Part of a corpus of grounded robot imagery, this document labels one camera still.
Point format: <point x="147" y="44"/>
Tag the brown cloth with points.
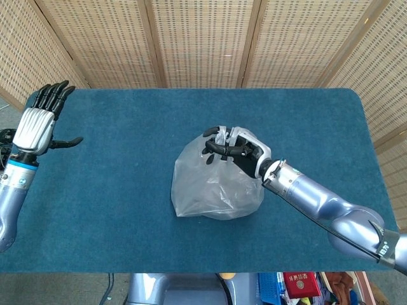
<point x="341" y="282"/>

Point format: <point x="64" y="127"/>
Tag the black floor equipment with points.
<point x="4" y="136"/>

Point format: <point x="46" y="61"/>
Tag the woven bamboo folding screen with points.
<point x="203" y="41"/>

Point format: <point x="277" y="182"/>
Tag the clear plastic bag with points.
<point x="210" y="190"/>

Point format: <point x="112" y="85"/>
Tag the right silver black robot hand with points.
<point x="251" y="155"/>

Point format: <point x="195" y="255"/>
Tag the silver-blue robot torso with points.
<point x="178" y="289"/>

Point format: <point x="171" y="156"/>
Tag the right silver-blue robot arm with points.
<point x="334" y="206"/>

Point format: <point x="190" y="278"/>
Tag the red booklet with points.
<point x="300" y="284"/>

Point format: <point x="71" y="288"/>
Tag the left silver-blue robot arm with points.
<point x="11" y="197"/>

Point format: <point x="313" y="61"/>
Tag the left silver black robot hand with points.
<point x="33" y="130"/>

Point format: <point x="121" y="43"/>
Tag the blue plastic basket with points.
<point x="268" y="287"/>

